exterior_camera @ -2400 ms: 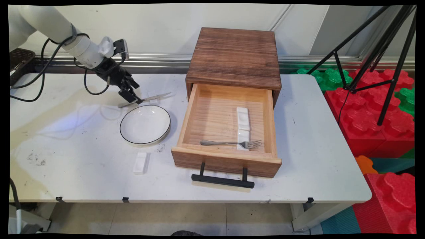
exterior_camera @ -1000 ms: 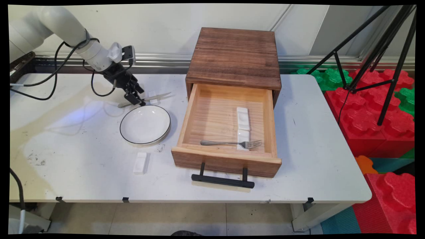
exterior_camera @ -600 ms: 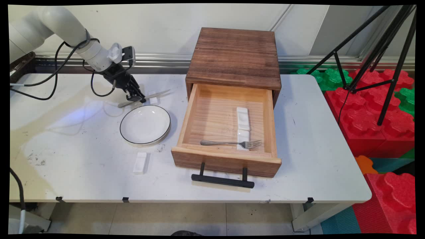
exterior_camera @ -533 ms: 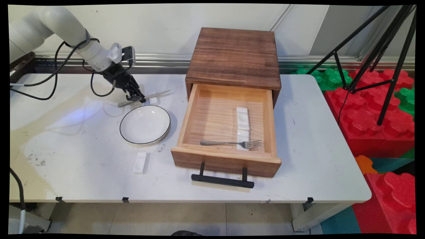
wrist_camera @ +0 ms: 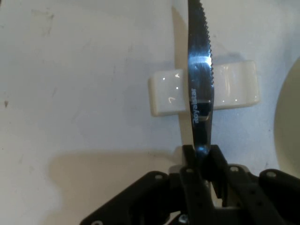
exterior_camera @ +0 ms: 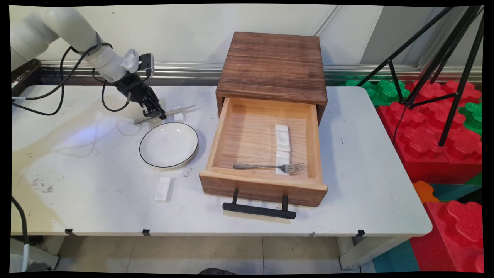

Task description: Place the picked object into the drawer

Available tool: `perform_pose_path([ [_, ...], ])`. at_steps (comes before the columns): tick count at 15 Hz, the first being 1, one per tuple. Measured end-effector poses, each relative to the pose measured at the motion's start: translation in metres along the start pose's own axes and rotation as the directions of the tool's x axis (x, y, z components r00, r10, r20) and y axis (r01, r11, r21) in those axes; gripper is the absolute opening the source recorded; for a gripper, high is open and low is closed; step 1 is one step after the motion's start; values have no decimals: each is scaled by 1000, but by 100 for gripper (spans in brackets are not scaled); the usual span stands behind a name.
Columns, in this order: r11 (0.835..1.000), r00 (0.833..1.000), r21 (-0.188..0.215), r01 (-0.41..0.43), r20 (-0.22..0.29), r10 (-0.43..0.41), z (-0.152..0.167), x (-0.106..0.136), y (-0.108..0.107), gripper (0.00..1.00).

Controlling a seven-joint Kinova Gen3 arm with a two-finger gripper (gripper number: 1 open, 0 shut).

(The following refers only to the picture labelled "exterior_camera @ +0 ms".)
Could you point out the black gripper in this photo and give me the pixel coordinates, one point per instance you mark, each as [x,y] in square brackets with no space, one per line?
[133,88]

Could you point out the silver serrated table knife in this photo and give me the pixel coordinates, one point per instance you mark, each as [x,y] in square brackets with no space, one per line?
[181,110]

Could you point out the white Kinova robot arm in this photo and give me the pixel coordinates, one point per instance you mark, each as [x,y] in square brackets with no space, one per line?
[69,31]

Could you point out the white ceramic cutlery rest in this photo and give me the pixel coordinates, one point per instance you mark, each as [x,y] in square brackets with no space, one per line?
[282,137]
[178,115]
[163,189]
[283,158]

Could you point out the white plate with dark rim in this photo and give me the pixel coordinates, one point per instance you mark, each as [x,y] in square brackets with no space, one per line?
[168,144]

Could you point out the light wooden drawer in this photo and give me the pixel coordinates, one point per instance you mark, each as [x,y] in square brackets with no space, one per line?
[247,135]

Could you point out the silver metal fork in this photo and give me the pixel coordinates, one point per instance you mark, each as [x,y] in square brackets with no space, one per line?
[254,166]

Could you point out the dark wooden cabinet box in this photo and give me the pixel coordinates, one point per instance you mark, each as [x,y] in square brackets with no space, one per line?
[272,63]

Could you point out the black mesh chair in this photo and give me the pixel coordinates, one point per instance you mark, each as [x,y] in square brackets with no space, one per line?
[27,69]

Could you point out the white table leg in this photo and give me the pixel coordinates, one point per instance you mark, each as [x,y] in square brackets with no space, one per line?
[38,253]
[366,251]

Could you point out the green foam block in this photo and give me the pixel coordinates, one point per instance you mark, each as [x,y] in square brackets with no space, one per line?
[472,116]
[386,90]

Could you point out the red foam block stack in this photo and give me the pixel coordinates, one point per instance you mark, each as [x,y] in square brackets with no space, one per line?
[424,139]

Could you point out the orange foam piece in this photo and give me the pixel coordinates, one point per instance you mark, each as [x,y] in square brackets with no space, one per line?
[424,191]

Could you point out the teal foam mat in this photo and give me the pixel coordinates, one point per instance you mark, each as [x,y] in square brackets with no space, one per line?
[395,256]

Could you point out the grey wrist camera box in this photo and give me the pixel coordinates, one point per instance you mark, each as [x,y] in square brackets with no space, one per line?
[147,63]

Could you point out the aluminium wall rail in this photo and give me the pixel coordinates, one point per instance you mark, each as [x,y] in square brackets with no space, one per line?
[193,71]

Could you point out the black camera tripod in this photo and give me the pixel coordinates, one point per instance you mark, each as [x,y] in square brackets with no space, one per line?
[449,46]

